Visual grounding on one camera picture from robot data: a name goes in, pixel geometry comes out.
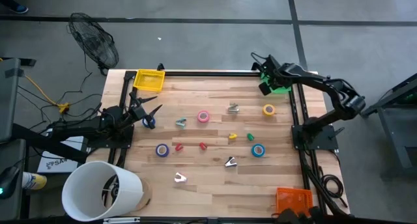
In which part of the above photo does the light blue tape roll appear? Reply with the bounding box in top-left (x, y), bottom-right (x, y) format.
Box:
top-left (251, 143), bottom-right (266, 158)

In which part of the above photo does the pink tape roll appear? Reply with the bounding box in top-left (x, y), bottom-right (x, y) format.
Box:
top-left (196, 109), bottom-right (211, 124)

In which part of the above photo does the orange plastic basket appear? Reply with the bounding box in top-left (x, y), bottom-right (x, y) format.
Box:
top-left (275, 187), bottom-right (313, 217)

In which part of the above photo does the yellow plastic basket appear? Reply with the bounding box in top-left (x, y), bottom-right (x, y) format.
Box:
top-left (132, 68), bottom-right (166, 93)

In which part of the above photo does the black floor fan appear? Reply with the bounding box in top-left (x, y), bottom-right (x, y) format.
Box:
top-left (67, 12), bottom-right (120, 77)

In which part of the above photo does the purple tape roll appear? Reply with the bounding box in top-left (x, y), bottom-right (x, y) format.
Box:
top-left (155, 143), bottom-right (170, 158)

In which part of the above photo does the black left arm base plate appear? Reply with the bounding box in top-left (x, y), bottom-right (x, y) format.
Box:
top-left (85, 124), bottom-right (135, 150)

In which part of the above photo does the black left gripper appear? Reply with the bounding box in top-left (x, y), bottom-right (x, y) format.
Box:
top-left (126, 91), bottom-right (163, 130)

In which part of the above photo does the black diagonal strut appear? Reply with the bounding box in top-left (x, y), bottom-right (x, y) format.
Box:
top-left (11, 122), bottom-right (89, 164)

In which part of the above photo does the yellow white spray bottle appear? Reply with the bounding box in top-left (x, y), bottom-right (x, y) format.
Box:
top-left (21, 171), bottom-right (48, 190)

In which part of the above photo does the yellow extension cable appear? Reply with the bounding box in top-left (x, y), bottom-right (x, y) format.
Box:
top-left (0, 57), bottom-right (71, 115)

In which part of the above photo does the brown cardboard tape roll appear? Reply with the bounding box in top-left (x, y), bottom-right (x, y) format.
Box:
top-left (136, 177), bottom-right (153, 212)

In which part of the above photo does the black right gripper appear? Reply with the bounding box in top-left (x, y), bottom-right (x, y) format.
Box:
top-left (259, 55), bottom-right (289, 96)

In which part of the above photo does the black coiled cable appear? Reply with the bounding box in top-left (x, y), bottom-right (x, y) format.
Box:
top-left (321, 173), bottom-right (349, 208)

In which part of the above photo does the black metal cart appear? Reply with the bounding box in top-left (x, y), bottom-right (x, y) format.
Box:
top-left (359, 72), bottom-right (417, 180)

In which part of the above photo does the black computer mouse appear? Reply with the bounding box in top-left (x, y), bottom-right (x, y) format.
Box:
top-left (0, 166), bottom-right (21, 199)

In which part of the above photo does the yellow tape roll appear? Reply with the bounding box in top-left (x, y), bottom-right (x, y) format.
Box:
top-left (262, 103), bottom-right (276, 117)

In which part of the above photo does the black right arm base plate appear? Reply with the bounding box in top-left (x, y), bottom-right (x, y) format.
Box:
top-left (291, 124), bottom-right (339, 150)

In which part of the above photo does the grey side desk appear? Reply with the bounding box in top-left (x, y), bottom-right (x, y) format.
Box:
top-left (0, 57), bottom-right (27, 221)

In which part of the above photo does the silver metal bracket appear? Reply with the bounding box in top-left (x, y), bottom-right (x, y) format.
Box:
top-left (103, 217), bottom-right (141, 224)

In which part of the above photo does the person's shoe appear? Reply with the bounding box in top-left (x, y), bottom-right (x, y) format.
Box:
top-left (6, 3), bottom-right (29, 15)

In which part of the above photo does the white cylindrical bucket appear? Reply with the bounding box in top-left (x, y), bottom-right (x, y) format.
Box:
top-left (61, 160), bottom-right (145, 222)

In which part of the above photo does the white printed box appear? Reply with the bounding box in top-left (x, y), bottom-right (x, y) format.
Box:
top-left (36, 135), bottom-right (86, 174)

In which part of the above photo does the black aluminium table frame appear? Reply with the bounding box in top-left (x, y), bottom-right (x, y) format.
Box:
top-left (107, 63), bottom-right (351, 218)

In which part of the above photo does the green plastic basket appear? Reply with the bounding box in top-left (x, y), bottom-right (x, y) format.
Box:
top-left (260, 72), bottom-right (293, 95)

